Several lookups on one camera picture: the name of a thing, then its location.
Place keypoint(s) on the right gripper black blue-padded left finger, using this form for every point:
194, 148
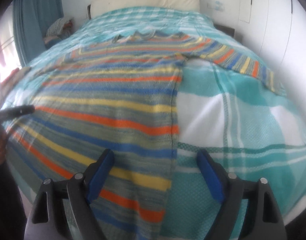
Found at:
47, 219

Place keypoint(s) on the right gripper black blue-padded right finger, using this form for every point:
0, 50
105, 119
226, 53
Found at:
263, 218

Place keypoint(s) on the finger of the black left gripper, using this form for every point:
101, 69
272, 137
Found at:
15, 112

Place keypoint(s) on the multicolour striped knit sweater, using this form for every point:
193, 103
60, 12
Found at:
113, 109

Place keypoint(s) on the pile of clothes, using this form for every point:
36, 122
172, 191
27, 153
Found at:
61, 29

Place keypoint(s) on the red and beige book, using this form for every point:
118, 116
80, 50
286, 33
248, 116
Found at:
14, 78

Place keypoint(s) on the teal white plaid bedspread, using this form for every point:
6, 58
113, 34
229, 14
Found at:
230, 129

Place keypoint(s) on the blue curtain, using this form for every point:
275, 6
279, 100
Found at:
31, 19

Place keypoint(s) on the dark wooden nightstand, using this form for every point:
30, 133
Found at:
227, 30

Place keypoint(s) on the white wardrobe doors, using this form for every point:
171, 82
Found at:
273, 29

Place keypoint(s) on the wall socket panel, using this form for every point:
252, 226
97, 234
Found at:
217, 5

